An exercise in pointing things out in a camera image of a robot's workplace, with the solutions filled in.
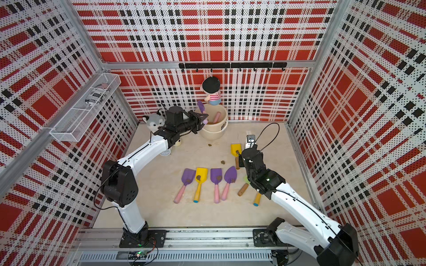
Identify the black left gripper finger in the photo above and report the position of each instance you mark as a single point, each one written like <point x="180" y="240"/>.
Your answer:
<point x="199" y="127"/>
<point x="201" y="116"/>

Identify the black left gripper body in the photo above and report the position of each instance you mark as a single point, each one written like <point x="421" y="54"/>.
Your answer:
<point x="192" y="122"/>

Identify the purple pointed trowel pink handle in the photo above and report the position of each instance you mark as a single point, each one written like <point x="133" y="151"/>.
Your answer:
<point x="202" y="110"/>

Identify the purple square trowel pink handle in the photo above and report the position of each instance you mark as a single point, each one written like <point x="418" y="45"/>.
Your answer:
<point x="217" y="117"/>

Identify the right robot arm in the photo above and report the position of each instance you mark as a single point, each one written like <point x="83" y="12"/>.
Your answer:
<point x="328" y="241"/>

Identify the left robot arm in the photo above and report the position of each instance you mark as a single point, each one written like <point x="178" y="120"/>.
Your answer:
<point x="119" y="184"/>

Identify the beige plastic bucket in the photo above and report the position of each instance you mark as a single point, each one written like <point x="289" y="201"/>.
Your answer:
<point x="213" y="131"/>

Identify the purple square trowel middle row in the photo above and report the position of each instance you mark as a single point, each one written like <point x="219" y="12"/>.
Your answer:
<point x="216" y="176"/>

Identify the purple square trowel row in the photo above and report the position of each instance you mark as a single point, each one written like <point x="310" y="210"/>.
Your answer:
<point x="216" y="176"/>
<point x="187" y="178"/>

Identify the purple square trowel leftmost row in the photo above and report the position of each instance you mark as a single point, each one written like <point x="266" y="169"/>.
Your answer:
<point x="187" y="178"/>

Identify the purple pointed trowel right row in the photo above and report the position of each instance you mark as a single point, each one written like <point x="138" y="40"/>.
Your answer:
<point x="230" y="177"/>

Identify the doll with black hat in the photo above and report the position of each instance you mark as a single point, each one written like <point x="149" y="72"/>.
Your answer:
<point x="211" y="87"/>

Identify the grey white husky plush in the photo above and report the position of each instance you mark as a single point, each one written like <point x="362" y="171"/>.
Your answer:
<point x="154" y="121"/>

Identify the white alarm clock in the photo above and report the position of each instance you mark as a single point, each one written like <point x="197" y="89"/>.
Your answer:
<point x="166" y="152"/>

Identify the can in shelf basket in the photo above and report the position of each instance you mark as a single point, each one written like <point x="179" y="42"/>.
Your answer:
<point x="97" y="94"/>

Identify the green circuit board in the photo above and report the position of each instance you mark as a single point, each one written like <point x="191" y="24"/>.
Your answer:
<point x="137" y="255"/>

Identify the yellow trowel wooden handle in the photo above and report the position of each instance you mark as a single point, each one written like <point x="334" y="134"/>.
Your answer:
<point x="236" y="151"/>

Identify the black hook rail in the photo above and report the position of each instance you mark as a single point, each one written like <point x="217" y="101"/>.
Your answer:
<point x="233" y="65"/>

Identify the light green trowel wooden handle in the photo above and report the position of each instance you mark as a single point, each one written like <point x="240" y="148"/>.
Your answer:
<point x="244" y="187"/>

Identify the green trowel yellow handle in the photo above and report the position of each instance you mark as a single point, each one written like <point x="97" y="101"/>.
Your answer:
<point x="257" y="199"/>

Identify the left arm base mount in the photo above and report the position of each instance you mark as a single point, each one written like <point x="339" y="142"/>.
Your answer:
<point x="146" y="238"/>

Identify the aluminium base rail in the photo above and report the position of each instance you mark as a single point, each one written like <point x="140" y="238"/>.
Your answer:
<point x="184" y="246"/>

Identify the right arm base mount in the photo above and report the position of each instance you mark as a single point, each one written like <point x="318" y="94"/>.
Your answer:
<point x="267" y="237"/>

